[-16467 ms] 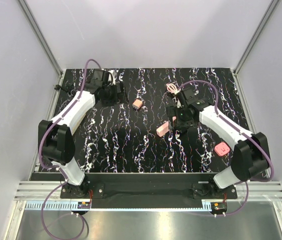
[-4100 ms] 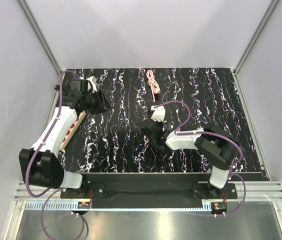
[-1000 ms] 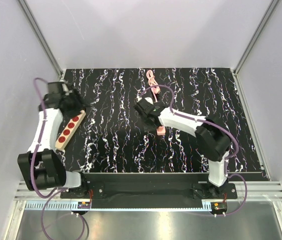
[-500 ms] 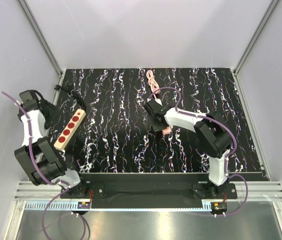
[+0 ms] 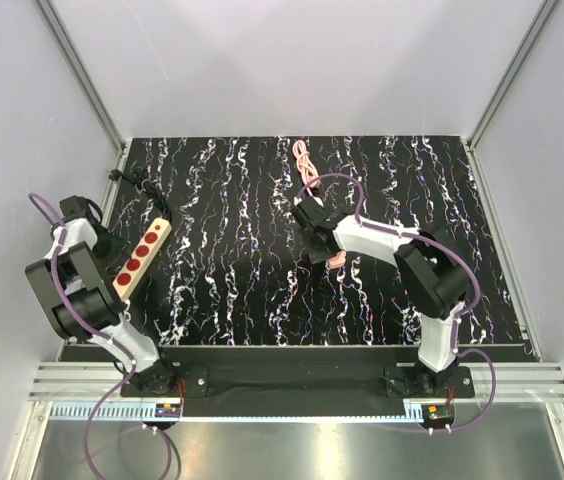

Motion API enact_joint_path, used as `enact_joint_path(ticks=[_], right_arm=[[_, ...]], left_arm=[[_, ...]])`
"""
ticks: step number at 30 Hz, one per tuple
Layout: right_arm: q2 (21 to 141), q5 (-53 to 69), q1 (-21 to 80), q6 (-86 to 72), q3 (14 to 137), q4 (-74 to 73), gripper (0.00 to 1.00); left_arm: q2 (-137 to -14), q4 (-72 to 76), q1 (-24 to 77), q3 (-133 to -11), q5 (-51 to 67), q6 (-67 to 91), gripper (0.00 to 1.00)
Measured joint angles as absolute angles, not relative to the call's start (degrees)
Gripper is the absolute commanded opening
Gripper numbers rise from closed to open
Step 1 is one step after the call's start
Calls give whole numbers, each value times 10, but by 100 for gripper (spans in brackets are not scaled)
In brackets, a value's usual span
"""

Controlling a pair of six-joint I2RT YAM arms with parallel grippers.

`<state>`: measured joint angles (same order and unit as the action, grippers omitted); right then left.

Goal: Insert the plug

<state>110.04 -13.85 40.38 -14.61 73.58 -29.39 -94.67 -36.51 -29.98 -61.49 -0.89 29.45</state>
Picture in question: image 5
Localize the pink power strip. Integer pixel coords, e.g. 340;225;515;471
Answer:
327;251;346;269

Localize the beige red power strip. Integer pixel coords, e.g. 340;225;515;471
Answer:
113;218;172;302

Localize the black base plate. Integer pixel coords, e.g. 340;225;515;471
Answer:
120;349;476;399

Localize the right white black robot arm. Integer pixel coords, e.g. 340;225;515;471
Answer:
292;197;479;398

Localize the black marbled mat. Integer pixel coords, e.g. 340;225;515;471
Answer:
125;135;523;346

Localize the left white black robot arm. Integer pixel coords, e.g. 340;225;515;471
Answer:
25;194;178;396

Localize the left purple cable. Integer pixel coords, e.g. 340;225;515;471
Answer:
28;192;181;476

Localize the black power cord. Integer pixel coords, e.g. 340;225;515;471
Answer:
106;168;171;214

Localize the pink power cord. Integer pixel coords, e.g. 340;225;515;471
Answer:
292;139;322;199

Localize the purple cable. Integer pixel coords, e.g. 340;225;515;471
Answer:
297;173;496;434
28;192;181;476

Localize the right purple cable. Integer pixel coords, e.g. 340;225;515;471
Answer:
297;173;496;434

